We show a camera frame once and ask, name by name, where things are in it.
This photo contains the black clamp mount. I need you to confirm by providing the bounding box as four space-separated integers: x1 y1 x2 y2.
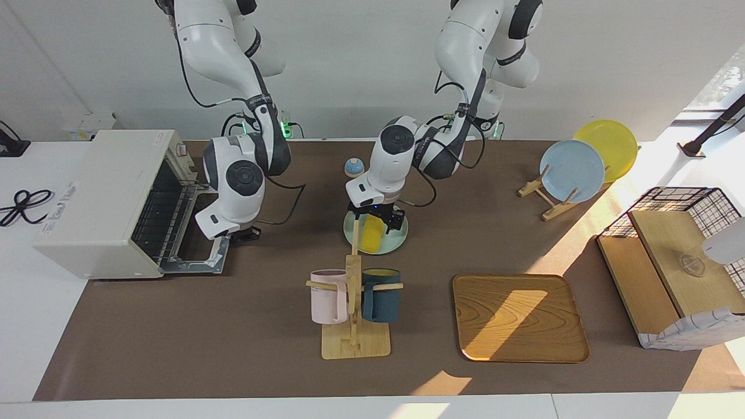
0 121 31 158

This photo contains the white power strip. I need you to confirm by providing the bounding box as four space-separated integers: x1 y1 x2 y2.
61 112 117 141

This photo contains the pink mug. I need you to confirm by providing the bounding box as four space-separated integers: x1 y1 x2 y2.
310 269 350 325

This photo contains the wooden plate rack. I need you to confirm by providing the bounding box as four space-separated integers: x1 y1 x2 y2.
517 165 615 222

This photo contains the wooden serving tray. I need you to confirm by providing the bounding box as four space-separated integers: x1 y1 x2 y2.
452 274 590 364

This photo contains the wooden mug tree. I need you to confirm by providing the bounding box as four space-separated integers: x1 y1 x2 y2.
306 219 404 360

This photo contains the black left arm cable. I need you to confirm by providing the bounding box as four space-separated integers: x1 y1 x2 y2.
402 76 487 208

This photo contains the black wire basket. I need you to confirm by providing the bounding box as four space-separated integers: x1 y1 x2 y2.
598 186 745 277

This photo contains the wooden lid board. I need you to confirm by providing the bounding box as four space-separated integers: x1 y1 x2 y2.
629 209 745 318
597 236 683 338

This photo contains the dark blue mug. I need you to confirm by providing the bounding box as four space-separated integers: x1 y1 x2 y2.
361 268 402 324

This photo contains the light blue plate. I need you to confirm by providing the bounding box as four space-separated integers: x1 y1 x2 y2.
539 140 606 204

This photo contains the brown table mat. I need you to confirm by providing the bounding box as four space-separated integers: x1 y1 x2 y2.
33 140 745 402

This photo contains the white cylindrical object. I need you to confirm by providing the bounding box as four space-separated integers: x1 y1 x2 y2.
701 216 745 265

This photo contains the white toaster oven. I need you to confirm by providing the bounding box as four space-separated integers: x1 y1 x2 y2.
33 129 232 281

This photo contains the black right base cable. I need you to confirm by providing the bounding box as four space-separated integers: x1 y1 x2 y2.
220 111 245 138

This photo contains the black coiled cable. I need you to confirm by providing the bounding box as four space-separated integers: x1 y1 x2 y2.
0 189 54 228

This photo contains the pale green plate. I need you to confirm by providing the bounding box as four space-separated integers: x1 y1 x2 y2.
343 208 409 255

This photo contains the clear glass knob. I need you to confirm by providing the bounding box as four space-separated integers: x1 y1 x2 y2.
678 253 708 278

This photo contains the white checked cloth liner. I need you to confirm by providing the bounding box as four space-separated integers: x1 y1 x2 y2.
637 307 745 351

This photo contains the yellow corn cob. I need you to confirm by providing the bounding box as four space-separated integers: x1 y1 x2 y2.
361 216 385 250

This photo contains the yellow plate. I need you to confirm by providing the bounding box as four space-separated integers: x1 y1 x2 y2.
573 119 639 184

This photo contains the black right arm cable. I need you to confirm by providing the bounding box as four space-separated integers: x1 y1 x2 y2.
175 35 307 228

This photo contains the metal oven rack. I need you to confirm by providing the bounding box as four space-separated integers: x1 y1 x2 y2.
133 160 208 262

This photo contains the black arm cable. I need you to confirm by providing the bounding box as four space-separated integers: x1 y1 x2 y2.
402 76 487 208
175 35 307 228

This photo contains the oven glass door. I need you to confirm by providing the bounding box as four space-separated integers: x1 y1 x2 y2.
160 233 232 275

